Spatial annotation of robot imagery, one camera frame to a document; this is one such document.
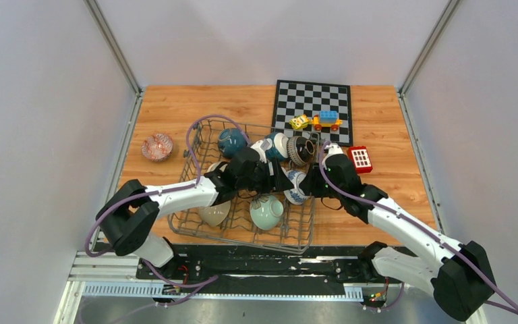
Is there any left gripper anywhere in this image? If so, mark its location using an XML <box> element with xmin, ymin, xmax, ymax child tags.
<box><xmin>237</xmin><ymin>157</ymin><xmax>293</xmax><ymax>194</ymax></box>

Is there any white blue floral bowl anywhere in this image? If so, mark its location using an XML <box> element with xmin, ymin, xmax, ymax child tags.
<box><xmin>283</xmin><ymin>169</ymin><xmax>308</xmax><ymax>205</ymax></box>

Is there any grey wire dish rack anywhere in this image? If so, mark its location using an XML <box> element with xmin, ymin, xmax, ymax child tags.
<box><xmin>167</xmin><ymin>117</ymin><xmax>324</xmax><ymax>254</ymax></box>

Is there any blue zigzag red bowl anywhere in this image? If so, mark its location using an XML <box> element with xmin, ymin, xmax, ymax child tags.
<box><xmin>141</xmin><ymin>133</ymin><xmax>174</xmax><ymax>162</ymax></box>

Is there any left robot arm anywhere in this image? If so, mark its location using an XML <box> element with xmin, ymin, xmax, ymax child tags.
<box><xmin>95</xmin><ymin>147</ymin><xmax>294</xmax><ymax>279</ymax></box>

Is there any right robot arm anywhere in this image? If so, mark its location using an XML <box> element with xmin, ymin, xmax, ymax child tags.
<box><xmin>298</xmin><ymin>154</ymin><xmax>496</xmax><ymax>321</ymax></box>

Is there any mint green flower bowl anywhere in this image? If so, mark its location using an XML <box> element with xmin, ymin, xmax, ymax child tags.
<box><xmin>250</xmin><ymin>194</ymin><xmax>284</xmax><ymax>231</ymax></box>

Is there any teal white bowl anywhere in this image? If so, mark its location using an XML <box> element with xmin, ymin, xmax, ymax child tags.
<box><xmin>264</xmin><ymin>132</ymin><xmax>289</xmax><ymax>161</ymax></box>

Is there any dark patterned bowl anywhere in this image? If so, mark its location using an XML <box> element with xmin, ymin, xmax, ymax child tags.
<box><xmin>287</xmin><ymin>136</ymin><xmax>316</xmax><ymax>167</ymax></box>

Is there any red toy brick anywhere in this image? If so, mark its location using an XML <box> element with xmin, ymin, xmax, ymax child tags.
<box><xmin>347</xmin><ymin>146</ymin><xmax>373</xmax><ymax>174</ymax></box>

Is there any yellow toy block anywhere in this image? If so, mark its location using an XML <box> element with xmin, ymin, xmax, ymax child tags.
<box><xmin>289</xmin><ymin>114</ymin><xmax>312</xmax><ymax>130</ymax></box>

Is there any blue orange toy car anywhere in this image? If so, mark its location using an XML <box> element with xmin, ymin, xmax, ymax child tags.
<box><xmin>312</xmin><ymin>110</ymin><xmax>342</xmax><ymax>132</ymax></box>

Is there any dark blue bowl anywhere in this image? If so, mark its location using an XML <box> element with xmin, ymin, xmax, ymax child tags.
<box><xmin>217</xmin><ymin>128</ymin><xmax>248</xmax><ymax>159</ymax></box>

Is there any beige bowl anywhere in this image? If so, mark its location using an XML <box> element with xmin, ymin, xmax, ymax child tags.
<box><xmin>207</xmin><ymin>161</ymin><xmax>228</xmax><ymax>173</ymax></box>
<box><xmin>198</xmin><ymin>201</ymin><xmax>231</xmax><ymax>226</ymax></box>

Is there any black white chessboard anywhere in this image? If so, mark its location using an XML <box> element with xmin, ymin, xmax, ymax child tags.
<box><xmin>271</xmin><ymin>80</ymin><xmax>353</xmax><ymax>147</ymax></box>

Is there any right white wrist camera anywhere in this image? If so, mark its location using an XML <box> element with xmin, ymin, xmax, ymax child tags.
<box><xmin>323</xmin><ymin>142</ymin><xmax>344</xmax><ymax>158</ymax></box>

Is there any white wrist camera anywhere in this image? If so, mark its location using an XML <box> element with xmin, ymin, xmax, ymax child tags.
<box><xmin>323</xmin><ymin>142</ymin><xmax>344</xmax><ymax>158</ymax></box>
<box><xmin>250</xmin><ymin>138</ymin><xmax>273</xmax><ymax>163</ymax></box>

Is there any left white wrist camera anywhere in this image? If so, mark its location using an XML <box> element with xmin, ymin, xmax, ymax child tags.
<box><xmin>250</xmin><ymin>138</ymin><xmax>273</xmax><ymax>163</ymax></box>

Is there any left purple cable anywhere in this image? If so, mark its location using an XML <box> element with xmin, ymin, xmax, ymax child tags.
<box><xmin>84</xmin><ymin>115</ymin><xmax>253</xmax><ymax>259</ymax></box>

